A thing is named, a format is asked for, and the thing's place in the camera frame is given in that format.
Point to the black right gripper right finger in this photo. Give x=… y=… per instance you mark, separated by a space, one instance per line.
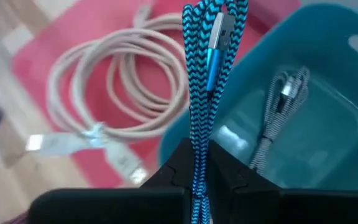
x=275 y=207

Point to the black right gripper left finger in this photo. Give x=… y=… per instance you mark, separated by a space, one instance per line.
x=135 y=205

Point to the pink plastic bin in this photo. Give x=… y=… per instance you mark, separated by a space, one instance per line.
x=89 y=25

